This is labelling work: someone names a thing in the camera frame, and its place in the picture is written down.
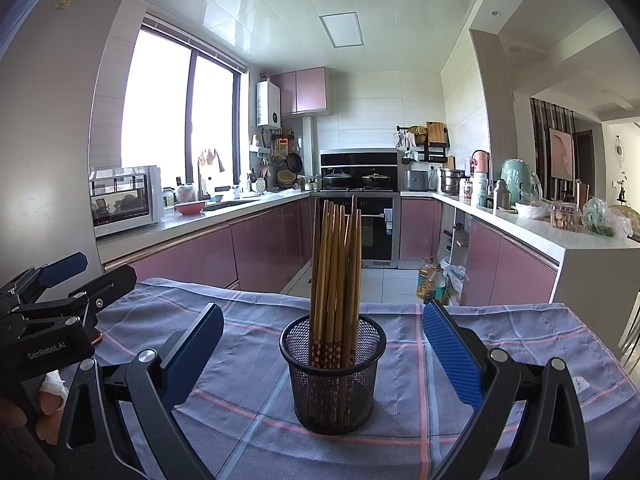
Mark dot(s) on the orange grater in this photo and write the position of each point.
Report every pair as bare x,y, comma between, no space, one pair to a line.
283,147

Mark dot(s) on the white bowl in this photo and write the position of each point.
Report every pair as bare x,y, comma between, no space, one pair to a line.
531,211

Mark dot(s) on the black pot with lid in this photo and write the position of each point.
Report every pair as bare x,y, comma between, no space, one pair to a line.
376,180

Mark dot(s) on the clear egg container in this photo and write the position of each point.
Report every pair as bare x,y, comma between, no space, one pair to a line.
565,217

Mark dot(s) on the pink thermos jug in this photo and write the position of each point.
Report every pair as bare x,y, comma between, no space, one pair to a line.
481,162

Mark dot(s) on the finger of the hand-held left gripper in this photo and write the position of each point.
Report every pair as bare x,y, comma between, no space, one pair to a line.
62,266
107,287

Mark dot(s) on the pink bowl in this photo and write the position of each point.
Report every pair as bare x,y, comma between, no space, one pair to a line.
190,208

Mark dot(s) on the kitchen window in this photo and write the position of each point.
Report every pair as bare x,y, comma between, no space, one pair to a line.
155,110

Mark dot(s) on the pink kitchen counter cabinet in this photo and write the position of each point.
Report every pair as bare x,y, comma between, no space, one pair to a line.
200,255
520,265

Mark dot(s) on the clear plastic bag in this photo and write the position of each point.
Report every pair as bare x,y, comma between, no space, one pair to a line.
600,217

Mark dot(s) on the steel sink faucet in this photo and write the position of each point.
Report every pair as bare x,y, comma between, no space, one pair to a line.
201,187

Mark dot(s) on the steel stock pot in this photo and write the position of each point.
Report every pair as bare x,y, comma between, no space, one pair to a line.
451,181

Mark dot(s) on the black wok with lid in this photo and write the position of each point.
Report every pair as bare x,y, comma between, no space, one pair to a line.
336,180

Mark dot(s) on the silver rice cooker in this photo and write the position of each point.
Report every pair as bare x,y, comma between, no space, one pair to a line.
416,181

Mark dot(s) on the white toaster oven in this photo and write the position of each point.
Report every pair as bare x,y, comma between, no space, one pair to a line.
125,205

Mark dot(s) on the black mesh utensil holder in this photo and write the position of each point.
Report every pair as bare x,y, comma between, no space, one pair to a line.
340,400

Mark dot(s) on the black wall rack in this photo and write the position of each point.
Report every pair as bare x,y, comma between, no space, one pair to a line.
435,152

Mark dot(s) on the white vertical pipe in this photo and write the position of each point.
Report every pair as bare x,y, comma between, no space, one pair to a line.
310,145

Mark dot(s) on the black integrated stove oven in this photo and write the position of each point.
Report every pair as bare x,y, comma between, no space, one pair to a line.
380,235

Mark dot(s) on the crumpled plastic bag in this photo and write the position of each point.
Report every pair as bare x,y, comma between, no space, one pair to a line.
455,277

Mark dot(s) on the white floral jar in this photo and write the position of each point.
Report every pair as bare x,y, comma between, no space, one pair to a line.
186,194

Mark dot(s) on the bunch of bamboo chopsticks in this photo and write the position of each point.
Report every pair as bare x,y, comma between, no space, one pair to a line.
332,270

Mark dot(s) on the pink framed painting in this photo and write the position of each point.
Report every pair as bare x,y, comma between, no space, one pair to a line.
561,152

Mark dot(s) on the checked blue-grey tablecloth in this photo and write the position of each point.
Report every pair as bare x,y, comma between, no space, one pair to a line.
250,360

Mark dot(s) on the red label jar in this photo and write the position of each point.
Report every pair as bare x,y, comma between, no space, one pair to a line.
467,191

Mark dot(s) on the steel thermos bottle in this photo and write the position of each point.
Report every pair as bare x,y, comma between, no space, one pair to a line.
501,195

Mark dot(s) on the wooden cutting board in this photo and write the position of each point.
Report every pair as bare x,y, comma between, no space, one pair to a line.
436,132

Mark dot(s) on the greenish plastic bottle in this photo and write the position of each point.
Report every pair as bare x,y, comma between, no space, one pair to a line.
441,285

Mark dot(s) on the square ceiling light panel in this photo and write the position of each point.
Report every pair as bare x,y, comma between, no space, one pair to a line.
341,30

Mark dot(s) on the woven bamboo basket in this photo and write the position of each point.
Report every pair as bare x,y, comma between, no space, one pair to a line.
286,177

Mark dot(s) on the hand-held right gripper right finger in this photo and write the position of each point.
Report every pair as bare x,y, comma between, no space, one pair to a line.
450,355

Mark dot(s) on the mint green appliance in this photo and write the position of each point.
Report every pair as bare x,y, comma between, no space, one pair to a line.
517,175

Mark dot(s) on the white water heater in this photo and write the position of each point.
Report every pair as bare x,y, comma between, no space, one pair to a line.
268,105

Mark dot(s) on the yellow cooking oil bottle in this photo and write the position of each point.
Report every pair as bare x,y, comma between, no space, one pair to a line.
426,280

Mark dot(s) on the hanging beige cloth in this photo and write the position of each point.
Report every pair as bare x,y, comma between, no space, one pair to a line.
210,160

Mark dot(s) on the person's left hand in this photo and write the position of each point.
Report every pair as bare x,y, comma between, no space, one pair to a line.
47,410

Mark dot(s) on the pink wall cabinet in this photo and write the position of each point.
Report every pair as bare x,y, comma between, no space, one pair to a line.
300,92

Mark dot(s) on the hanging black frying pan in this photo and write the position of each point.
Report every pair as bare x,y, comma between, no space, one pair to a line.
295,162

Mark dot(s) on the grey refrigerator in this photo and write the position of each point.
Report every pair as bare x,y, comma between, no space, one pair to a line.
50,135

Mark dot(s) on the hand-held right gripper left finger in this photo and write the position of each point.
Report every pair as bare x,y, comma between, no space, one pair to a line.
195,355

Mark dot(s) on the dark slatted partition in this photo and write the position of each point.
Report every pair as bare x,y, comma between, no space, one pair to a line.
539,135

